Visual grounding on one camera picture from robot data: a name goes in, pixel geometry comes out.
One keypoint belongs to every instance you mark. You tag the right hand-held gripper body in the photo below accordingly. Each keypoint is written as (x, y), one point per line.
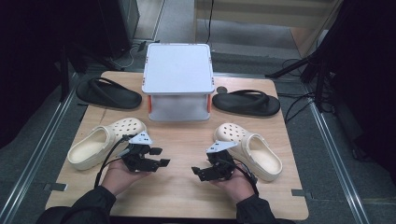
(221, 168)

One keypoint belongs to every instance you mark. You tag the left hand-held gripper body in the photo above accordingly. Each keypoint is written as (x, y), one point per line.
(137, 158)

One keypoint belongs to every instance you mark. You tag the black tripod stand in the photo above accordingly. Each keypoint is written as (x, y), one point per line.
(299, 63)

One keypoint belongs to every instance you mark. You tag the person's right hand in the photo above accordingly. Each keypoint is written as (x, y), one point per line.
(238, 188)

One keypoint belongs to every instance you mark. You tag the black flip-flop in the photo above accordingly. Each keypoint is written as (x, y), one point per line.
(246, 105)
(109, 96)

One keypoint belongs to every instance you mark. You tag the dark cabinet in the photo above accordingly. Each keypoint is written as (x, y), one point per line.
(120, 25)

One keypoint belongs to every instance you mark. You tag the person's left hand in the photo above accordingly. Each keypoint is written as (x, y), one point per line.
(120, 179)

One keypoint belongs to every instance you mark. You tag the black metal post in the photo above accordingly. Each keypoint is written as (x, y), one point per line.
(64, 77)

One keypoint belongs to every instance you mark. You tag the black curtain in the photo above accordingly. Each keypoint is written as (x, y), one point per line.
(37, 46)
(367, 77)

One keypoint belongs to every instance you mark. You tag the cream perforated clog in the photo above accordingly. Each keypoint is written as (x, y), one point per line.
(261, 158)
(93, 149)

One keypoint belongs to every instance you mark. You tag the light wooden partition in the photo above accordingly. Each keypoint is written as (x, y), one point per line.
(264, 15)

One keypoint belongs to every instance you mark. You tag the dark round table grommet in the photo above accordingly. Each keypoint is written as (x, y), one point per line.
(222, 90)

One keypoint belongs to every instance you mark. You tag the metal floor rail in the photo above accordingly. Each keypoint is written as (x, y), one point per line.
(37, 155)
(336, 161)

